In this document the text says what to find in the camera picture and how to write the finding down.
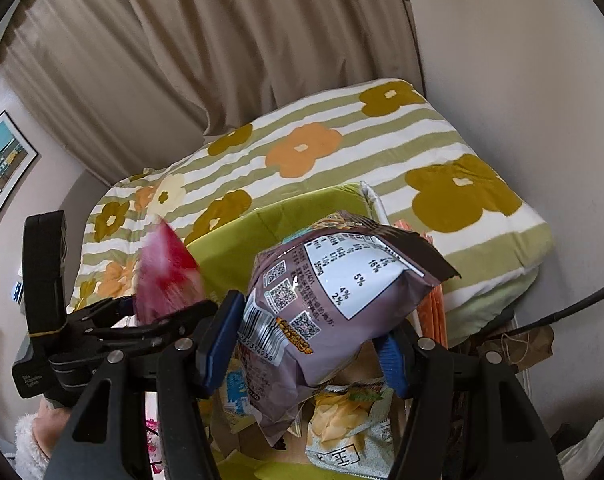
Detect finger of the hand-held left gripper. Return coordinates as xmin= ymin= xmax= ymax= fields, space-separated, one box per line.
xmin=69 ymin=296 xmax=137 ymax=329
xmin=84 ymin=301 xmax=219 ymax=361

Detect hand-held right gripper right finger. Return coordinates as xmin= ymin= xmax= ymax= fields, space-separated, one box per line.
xmin=374 ymin=320 xmax=568 ymax=480

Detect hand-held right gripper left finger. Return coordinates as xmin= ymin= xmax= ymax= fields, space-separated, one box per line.
xmin=44 ymin=292 xmax=248 ymax=480

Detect red snack packet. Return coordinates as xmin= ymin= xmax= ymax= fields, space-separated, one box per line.
xmin=134 ymin=217 xmax=205 ymax=328

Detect purple snack bag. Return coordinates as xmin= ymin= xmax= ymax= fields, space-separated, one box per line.
xmin=234 ymin=211 xmax=462 ymax=453

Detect green cardboard box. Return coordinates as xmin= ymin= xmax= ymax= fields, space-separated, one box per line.
xmin=184 ymin=181 xmax=450 ymax=480

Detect person's left forearm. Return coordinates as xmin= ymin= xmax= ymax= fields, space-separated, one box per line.
xmin=14 ymin=400 xmax=69 ymax=478

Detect white blue device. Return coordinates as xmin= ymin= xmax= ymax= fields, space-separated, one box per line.
xmin=9 ymin=265 xmax=28 ymax=311

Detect blue white snack packet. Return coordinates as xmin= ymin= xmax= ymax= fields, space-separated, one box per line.
xmin=222 ymin=365 xmax=263 ymax=416

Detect orange flat packets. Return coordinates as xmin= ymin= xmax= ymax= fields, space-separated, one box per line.
xmin=394 ymin=217 xmax=450 ymax=348

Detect white green potato chips bag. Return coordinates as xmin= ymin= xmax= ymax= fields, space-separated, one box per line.
xmin=304 ymin=382 xmax=398 ymax=478

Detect framed picture of houses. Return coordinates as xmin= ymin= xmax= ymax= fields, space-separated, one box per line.
xmin=0 ymin=110 xmax=40 ymax=251

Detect brown paper bag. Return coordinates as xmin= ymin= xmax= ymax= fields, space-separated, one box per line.
xmin=474 ymin=322 xmax=555 ymax=373

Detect white plastic bag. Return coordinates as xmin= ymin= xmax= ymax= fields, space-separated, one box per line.
xmin=557 ymin=407 xmax=604 ymax=473

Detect striped floral blanket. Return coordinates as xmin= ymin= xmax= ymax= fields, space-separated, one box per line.
xmin=69 ymin=77 xmax=555 ymax=348

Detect beige curtain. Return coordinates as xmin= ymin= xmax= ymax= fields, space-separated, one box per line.
xmin=0 ymin=0 xmax=428 ymax=186

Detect black cable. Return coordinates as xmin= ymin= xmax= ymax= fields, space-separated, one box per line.
xmin=502 ymin=272 xmax=604 ymax=337

